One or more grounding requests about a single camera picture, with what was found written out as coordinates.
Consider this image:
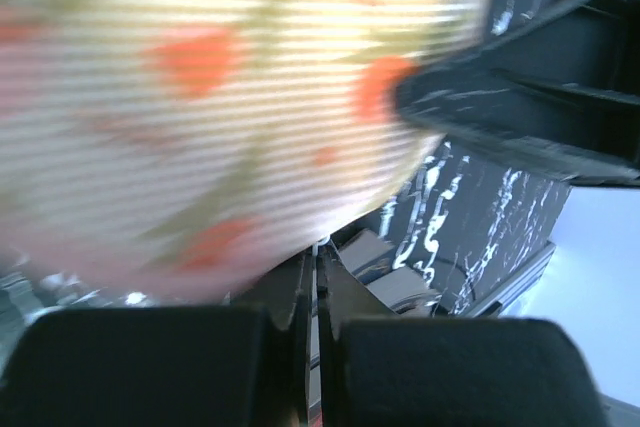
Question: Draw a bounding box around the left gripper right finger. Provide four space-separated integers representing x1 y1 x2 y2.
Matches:
317 247 607 426

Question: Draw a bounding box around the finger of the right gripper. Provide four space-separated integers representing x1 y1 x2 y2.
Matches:
395 0 639 185

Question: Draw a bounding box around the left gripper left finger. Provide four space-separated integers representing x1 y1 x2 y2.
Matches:
1 252 313 426

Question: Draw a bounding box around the pink patterned mesh laundry bag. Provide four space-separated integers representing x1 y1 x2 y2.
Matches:
1 0 490 299

